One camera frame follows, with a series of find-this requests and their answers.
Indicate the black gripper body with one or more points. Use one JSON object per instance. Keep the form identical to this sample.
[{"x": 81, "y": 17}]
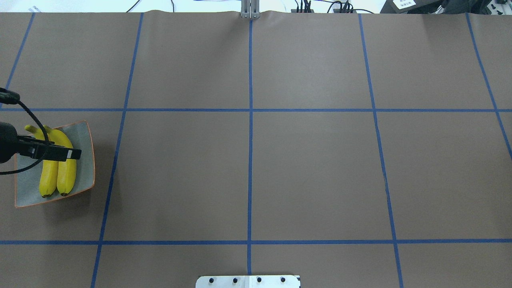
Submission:
[{"x": 6, "y": 142}]

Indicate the grey square plate orange rim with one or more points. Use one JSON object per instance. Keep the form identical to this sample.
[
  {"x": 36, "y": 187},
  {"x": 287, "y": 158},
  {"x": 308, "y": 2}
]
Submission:
[{"x": 26, "y": 191}]

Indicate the aluminium frame post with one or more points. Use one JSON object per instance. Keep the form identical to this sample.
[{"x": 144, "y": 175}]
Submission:
[{"x": 250, "y": 9}]

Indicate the yellow banana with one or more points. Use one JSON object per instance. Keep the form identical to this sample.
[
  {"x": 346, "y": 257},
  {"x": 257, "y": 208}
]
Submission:
[
  {"x": 49, "y": 174},
  {"x": 66, "y": 175}
]

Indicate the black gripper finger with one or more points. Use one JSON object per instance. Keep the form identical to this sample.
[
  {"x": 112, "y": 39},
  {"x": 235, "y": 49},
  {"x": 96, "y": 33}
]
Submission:
[{"x": 58, "y": 153}]

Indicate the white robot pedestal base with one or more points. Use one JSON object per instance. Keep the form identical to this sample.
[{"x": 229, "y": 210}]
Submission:
[{"x": 249, "y": 281}]

